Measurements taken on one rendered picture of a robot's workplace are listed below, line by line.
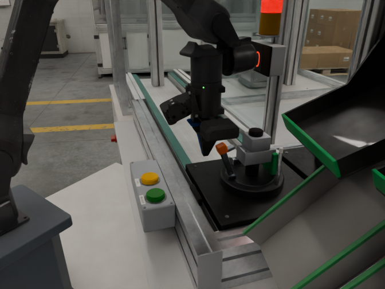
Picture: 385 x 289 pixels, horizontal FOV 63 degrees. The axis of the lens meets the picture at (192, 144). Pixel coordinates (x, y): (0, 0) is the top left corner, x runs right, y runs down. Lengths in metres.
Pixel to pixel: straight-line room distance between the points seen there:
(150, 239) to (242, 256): 0.23
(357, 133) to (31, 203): 0.46
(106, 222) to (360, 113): 0.59
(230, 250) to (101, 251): 0.29
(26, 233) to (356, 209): 0.44
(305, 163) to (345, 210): 0.37
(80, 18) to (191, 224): 8.21
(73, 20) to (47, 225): 8.29
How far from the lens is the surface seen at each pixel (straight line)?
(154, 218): 0.67
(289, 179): 0.75
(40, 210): 0.53
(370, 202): 0.47
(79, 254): 0.73
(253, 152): 0.66
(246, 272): 0.63
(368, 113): 0.42
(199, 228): 0.61
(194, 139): 1.04
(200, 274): 0.58
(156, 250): 0.70
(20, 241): 0.48
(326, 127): 0.41
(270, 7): 0.81
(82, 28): 8.68
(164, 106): 0.58
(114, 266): 0.69
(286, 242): 0.50
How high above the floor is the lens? 1.35
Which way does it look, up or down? 26 degrees down
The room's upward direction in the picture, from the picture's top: straight up
